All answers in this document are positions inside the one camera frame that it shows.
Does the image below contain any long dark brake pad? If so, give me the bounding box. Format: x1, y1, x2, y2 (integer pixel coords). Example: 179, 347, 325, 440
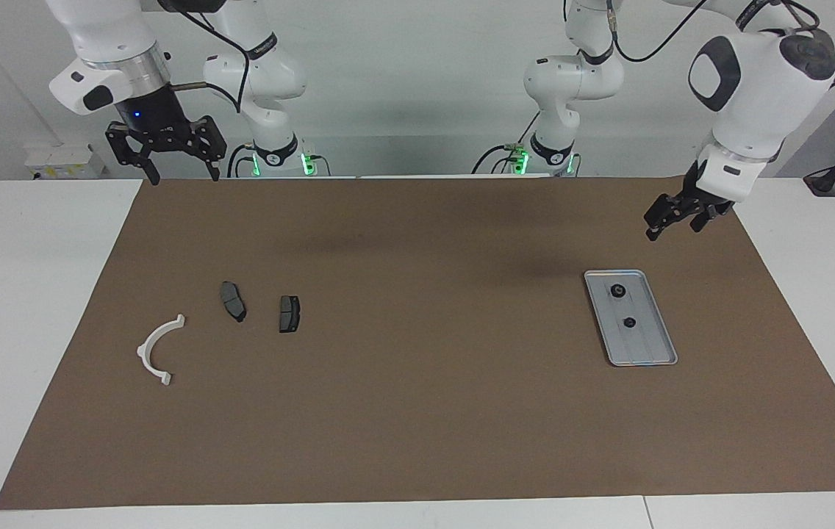
220, 281, 247, 323

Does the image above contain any brown table mat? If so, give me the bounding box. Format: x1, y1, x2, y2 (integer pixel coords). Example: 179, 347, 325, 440
0, 175, 835, 511

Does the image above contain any white power box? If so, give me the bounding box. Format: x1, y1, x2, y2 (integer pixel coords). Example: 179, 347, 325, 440
24, 143, 106, 179

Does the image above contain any silver metal tray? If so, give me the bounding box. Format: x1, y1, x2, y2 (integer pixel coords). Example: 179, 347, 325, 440
584, 270, 678, 367

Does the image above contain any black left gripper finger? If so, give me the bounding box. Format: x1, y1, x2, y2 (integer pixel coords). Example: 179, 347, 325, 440
644, 192, 691, 242
690, 205, 731, 234

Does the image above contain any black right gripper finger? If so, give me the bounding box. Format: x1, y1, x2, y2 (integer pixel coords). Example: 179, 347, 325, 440
106, 120, 162, 187
194, 115, 228, 183

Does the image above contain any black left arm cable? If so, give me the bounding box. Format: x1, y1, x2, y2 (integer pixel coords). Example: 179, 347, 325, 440
605, 0, 705, 64

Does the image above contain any white semicircular bracket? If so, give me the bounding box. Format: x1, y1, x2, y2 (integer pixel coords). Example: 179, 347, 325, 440
137, 314, 186, 386

